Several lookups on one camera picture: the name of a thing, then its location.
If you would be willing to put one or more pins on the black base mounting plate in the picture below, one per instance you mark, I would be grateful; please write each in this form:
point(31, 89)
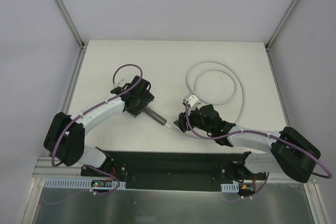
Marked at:
point(178, 171)

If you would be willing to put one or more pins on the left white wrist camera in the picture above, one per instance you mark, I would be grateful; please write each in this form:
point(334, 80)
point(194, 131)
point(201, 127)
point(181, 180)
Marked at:
point(122, 82)

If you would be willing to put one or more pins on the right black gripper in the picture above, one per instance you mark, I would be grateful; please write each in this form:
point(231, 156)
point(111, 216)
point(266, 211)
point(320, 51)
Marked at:
point(184, 122)

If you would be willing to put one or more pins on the aluminium frame post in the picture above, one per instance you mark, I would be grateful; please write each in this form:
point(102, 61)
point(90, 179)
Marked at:
point(70, 23)
point(284, 19)

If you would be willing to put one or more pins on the right aluminium frame post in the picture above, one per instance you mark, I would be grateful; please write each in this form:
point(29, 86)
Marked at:
point(284, 19)

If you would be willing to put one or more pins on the white cable duct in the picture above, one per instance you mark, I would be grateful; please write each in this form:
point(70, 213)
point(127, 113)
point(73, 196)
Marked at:
point(70, 183)
point(230, 188)

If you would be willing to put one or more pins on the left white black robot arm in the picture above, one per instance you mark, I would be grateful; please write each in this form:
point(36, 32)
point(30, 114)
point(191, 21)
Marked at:
point(68, 132)

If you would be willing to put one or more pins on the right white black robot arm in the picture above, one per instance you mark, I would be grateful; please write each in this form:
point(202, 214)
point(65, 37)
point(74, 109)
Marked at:
point(285, 151)

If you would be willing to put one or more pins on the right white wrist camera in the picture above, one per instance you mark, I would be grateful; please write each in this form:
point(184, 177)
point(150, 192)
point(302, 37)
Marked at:
point(191, 101)

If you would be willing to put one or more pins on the left aluminium frame post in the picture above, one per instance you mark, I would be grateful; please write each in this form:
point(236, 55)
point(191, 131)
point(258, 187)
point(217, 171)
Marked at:
point(70, 23)

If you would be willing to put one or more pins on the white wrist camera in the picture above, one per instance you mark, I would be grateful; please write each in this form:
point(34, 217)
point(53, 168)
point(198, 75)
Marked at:
point(122, 82)
point(191, 101)

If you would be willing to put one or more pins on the left white cable duct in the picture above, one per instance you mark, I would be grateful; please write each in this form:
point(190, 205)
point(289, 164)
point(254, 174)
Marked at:
point(70, 183)

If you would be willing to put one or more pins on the right white cable duct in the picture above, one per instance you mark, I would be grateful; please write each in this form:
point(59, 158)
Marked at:
point(230, 188)

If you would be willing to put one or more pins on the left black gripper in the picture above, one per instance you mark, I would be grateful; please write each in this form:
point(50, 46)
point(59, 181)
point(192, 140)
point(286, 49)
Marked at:
point(139, 108)

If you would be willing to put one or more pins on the grey shower head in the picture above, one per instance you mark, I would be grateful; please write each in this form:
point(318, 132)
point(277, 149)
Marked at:
point(160, 119)

